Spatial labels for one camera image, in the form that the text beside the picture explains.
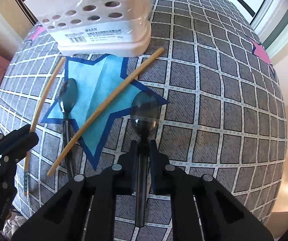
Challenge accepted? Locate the dark translucent plastic spoon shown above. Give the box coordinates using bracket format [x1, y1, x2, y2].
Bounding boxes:
[130, 91, 160, 228]
[59, 78, 78, 180]

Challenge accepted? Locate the wooden chopstick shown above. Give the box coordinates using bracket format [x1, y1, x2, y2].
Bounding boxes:
[46, 47, 165, 178]
[23, 57, 66, 196]

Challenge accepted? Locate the grey checkered tablecloth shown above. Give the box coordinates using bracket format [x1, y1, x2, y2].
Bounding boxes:
[0, 0, 287, 241]

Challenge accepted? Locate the white plastic utensil holder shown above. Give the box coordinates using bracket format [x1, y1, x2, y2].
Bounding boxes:
[24, 0, 152, 57]

